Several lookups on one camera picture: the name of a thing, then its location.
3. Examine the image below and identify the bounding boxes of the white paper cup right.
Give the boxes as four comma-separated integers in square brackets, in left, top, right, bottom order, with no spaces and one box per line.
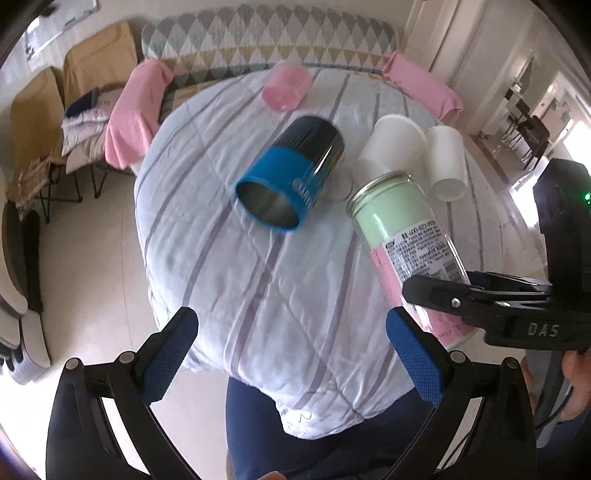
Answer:
[425,125,468,202]

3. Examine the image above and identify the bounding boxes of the white paper cup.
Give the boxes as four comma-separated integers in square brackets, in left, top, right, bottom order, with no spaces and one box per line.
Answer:
[352,114,427,187]
[425,125,468,202]

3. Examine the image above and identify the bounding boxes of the white paper cup left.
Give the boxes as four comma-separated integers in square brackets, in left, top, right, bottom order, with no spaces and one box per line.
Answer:
[352,114,427,187]

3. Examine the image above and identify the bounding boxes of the pink plastic cup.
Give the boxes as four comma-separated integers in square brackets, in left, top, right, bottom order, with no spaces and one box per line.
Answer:
[262,62,312,111]

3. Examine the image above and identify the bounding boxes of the operator hand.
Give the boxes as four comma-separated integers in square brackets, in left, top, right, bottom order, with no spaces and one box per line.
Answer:
[560,351,591,422]

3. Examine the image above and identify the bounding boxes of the dining chairs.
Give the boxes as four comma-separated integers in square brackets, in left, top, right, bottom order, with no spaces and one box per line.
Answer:
[501,89,550,170]

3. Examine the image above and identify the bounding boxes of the operator blue trousers leg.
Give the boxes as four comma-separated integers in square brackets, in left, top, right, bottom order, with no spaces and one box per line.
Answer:
[224,375,435,480]

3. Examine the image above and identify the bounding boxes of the pink towel right armrest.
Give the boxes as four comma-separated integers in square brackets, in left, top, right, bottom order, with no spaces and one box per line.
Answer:
[382,51,464,126]

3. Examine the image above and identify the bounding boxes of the pink towel armrest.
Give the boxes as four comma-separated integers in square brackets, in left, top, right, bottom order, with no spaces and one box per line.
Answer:
[382,51,464,126]
[104,59,173,170]

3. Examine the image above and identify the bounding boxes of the striped white tablecloth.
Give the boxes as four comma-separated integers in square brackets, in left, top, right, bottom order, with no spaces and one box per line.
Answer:
[133,66,551,439]

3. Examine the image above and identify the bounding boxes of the blue black metal can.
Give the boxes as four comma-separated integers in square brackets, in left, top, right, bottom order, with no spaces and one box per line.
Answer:
[235,115,345,231]

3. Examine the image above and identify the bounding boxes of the folded clothes pile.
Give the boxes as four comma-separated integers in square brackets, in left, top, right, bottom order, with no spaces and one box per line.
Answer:
[61,88,122,174]

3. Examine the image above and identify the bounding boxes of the pink towel left armrest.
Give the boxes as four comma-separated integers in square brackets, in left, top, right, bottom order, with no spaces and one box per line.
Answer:
[104,59,173,170]

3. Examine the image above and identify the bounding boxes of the tan folding chair left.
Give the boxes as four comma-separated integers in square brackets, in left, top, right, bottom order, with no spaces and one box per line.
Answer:
[7,67,83,222]

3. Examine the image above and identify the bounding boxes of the tan folding chair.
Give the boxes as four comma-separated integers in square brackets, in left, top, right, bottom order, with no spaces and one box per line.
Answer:
[7,67,83,222]
[63,21,138,107]

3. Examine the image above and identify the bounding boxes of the tan folding chair right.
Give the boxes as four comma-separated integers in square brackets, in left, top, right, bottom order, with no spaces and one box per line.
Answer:
[63,21,138,107]

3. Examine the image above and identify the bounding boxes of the sofa with diamond cover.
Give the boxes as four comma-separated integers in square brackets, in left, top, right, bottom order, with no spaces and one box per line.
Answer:
[141,4,404,100]

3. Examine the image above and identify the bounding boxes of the white whiteboard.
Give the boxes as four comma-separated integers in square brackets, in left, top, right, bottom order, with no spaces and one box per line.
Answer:
[23,0,99,61]

